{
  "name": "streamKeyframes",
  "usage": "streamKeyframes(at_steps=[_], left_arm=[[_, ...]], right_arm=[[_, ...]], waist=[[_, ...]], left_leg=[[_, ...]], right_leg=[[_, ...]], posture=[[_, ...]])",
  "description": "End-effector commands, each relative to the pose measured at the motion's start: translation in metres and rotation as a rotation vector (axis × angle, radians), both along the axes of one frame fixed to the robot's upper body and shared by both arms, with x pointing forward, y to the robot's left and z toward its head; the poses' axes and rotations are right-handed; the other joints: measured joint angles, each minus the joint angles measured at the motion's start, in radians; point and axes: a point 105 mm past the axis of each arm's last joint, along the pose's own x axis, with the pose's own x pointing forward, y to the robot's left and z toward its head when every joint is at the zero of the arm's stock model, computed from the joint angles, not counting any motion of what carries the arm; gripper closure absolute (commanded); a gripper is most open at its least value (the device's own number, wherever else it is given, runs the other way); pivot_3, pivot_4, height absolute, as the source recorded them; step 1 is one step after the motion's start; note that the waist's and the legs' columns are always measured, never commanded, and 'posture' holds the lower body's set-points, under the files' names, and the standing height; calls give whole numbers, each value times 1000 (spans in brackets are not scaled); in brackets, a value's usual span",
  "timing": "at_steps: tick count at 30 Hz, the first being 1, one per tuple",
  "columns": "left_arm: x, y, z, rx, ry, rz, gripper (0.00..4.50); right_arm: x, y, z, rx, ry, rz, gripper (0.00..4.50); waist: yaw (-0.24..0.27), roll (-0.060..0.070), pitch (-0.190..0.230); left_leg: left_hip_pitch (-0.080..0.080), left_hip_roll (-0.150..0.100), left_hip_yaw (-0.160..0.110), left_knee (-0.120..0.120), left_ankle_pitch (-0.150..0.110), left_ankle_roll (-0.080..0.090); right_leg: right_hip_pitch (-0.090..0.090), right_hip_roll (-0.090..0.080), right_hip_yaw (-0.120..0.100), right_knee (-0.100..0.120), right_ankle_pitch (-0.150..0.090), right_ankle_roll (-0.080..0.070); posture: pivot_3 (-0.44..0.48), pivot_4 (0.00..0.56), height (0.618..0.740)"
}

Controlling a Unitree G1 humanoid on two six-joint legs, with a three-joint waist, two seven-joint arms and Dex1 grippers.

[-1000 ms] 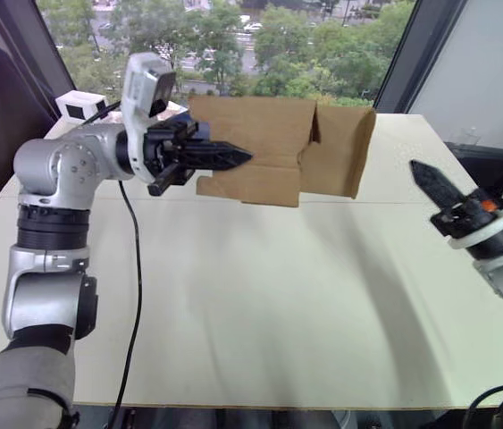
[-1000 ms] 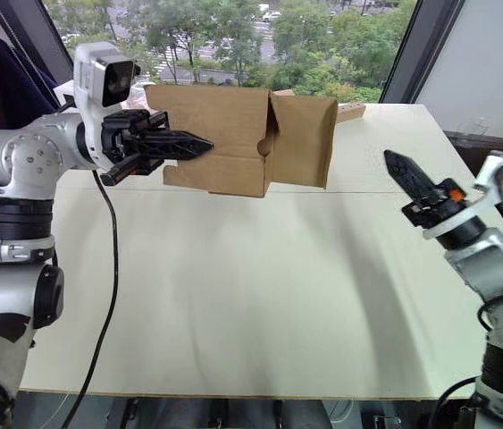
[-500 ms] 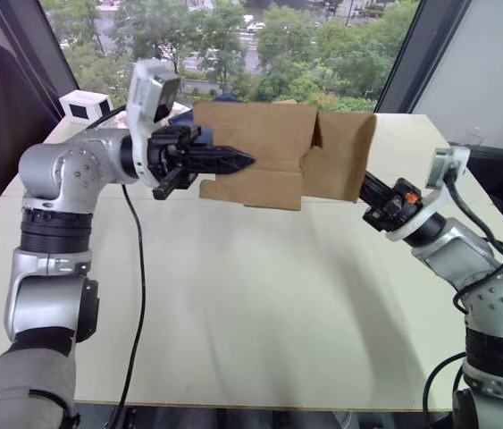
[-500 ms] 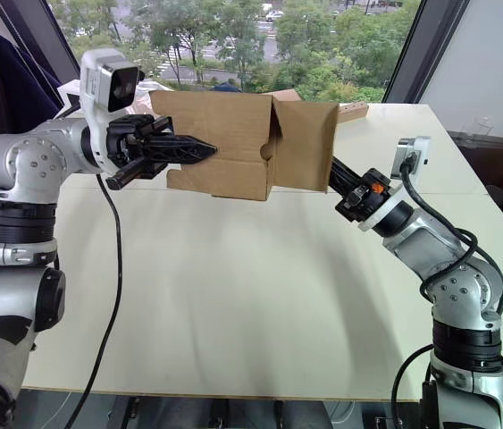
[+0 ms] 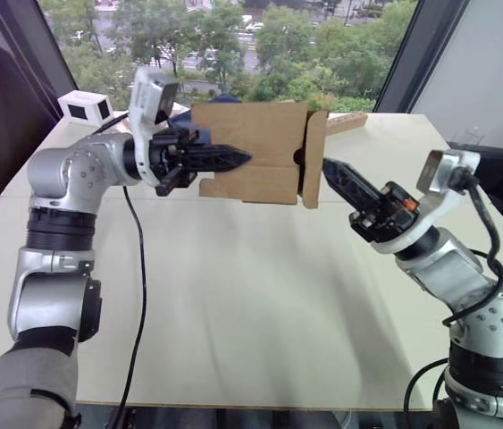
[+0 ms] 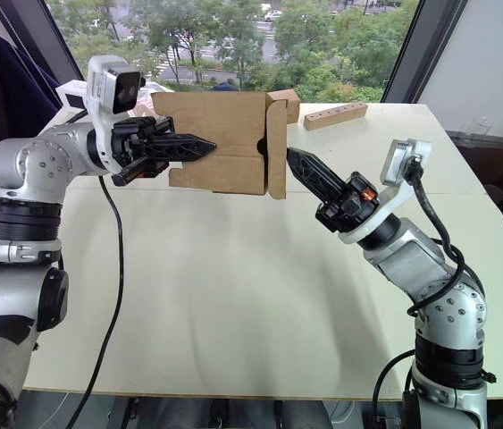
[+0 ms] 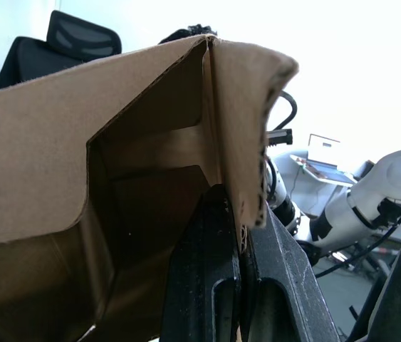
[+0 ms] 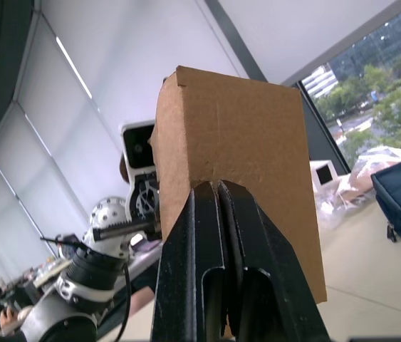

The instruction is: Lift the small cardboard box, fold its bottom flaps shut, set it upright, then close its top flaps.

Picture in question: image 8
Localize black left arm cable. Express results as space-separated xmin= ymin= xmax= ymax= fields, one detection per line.
xmin=113 ymin=262 xmax=132 ymax=342

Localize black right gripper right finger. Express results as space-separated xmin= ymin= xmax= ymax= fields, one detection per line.
xmin=217 ymin=180 xmax=331 ymax=342

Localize thin black rod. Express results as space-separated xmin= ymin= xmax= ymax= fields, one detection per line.
xmin=39 ymin=234 xmax=91 ymax=251

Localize small brown cardboard box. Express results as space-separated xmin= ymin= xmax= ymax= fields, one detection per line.
xmin=147 ymin=65 xmax=328 ymax=338

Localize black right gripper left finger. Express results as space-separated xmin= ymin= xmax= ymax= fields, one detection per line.
xmin=151 ymin=180 xmax=228 ymax=342

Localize clear plastic wrapped packages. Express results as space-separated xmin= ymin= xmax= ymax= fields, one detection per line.
xmin=313 ymin=145 xmax=401 ymax=222

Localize bystander bare hand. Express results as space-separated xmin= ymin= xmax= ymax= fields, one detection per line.
xmin=0 ymin=306 xmax=21 ymax=336

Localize white box with dark opening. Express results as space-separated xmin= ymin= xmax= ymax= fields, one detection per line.
xmin=308 ymin=160 xmax=338 ymax=194

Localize silver studded dome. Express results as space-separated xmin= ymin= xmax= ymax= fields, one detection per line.
xmin=88 ymin=197 xmax=127 ymax=229

